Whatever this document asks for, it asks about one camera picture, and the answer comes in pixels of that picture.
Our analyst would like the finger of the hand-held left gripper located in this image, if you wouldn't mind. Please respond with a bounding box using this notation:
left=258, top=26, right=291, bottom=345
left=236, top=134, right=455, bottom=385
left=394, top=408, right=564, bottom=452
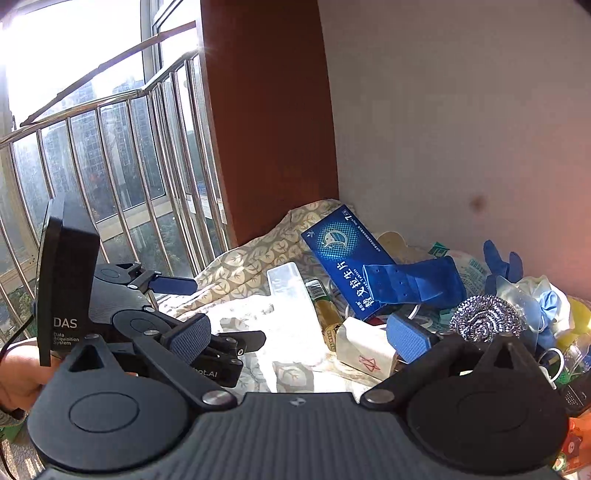
left=208, top=329, right=267, bottom=358
left=130, top=271, right=198, bottom=296

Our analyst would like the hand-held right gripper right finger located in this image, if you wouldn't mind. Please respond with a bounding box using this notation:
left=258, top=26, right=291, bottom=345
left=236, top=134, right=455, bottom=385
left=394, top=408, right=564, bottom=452
left=360, top=313, right=557, bottom=412

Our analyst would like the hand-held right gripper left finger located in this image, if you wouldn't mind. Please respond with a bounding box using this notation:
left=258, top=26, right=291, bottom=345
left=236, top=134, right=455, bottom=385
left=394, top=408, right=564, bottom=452
left=51, top=313, right=238, bottom=414

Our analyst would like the person's left hand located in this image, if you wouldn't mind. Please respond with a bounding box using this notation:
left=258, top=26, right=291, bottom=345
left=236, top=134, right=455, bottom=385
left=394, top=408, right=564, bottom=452
left=0, top=344, right=61, bottom=412

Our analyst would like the white paper packet red mark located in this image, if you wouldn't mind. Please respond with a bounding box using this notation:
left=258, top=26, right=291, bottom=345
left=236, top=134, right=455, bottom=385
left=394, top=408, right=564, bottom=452
left=335, top=316, right=398, bottom=381

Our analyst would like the blue plastic pouch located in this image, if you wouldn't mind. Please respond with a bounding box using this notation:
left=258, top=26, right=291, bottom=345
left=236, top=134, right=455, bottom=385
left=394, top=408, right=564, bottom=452
left=362, top=256, right=467, bottom=308

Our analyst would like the clear plastic case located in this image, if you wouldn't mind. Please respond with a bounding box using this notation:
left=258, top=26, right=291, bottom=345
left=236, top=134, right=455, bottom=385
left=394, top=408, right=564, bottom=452
left=267, top=262, right=326, bottom=365

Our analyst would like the steel wool scrubber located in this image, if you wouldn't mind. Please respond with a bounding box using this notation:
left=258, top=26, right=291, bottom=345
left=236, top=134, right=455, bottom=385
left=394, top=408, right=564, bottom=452
left=449, top=295, right=525, bottom=342

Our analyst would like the small green glass bottle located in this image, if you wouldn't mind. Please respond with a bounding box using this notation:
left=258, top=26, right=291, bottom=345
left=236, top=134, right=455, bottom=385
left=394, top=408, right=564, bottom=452
left=305, top=279, right=345, bottom=337

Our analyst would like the white green wipes packet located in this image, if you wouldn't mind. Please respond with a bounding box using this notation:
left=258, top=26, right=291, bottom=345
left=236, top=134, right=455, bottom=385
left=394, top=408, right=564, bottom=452
left=429, top=242, right=490, bottom=296

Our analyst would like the clear plastic bag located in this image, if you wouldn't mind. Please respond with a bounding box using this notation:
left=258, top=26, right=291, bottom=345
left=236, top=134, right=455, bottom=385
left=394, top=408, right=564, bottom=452
left=496, top=274, right=546, bottom=347

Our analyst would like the blue rubber glove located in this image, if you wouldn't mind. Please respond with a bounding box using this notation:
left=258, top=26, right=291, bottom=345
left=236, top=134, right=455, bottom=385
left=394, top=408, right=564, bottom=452
left=482, top=240, right=525, bottom=284

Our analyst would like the blue cardboard box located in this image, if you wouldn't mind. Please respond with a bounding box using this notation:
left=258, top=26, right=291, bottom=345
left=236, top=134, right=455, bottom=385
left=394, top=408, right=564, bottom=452
left=301, top=204, right=398, bottom=321

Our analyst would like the crumpled blue face mask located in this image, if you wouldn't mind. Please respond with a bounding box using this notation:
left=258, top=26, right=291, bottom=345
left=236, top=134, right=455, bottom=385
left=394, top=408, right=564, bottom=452
left=531, top=277, right=573, bottom=337

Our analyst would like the yellow plastic bowl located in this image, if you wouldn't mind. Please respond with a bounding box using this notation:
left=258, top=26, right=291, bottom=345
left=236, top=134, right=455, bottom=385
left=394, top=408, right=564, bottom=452
left=556, top=298, right=591, bottom=352

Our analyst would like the black phone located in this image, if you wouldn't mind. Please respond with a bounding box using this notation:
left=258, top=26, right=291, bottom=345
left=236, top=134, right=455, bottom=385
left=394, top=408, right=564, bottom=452
left=556, top=378, right=591, bottom=418

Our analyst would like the metal window railing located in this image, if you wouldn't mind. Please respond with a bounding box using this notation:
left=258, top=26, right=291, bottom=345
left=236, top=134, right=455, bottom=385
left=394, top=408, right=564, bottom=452
left=0, top=46, right=232, bottom=324

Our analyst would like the brown wooden panel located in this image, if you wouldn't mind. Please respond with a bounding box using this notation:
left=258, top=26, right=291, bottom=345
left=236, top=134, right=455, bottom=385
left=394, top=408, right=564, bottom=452
left=198, top=0, right=340, bottom=247

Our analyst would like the orange snack packet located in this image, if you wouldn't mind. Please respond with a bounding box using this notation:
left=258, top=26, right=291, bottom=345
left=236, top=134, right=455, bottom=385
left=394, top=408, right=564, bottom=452
left=551, top=415, right=591, bottom=476

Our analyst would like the black cable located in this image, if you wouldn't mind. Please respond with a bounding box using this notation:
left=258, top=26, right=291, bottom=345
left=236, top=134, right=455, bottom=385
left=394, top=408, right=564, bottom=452
left=0, top=314, right=40, bottom=370

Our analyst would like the white cord loop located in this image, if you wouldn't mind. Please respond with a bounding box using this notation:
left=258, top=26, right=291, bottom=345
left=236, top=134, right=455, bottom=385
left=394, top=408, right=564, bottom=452
left=536, top=348, right=566, bottom=384

